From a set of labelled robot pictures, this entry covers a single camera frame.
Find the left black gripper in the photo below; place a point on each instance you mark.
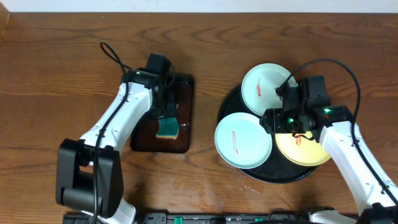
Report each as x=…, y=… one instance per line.
x=168, y=112

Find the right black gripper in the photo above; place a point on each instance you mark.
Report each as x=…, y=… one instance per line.
x=273, y=117

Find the green yellow sponge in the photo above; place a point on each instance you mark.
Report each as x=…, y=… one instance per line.
x=168, y=128

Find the yellow plate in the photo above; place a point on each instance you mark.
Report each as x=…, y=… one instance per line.
x=300, y=150

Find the mint plate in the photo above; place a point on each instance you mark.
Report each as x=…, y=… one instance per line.
x=259, y=84
x=241, y=141

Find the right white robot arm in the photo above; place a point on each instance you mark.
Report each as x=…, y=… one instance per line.
x=333, y=127

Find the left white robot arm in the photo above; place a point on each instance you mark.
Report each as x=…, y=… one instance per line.
x=89, y=173

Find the dark brown rectangular tray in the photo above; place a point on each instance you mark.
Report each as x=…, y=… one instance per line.
x=143, y=136

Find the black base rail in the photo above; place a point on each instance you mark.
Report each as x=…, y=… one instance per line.
x=327, y=216

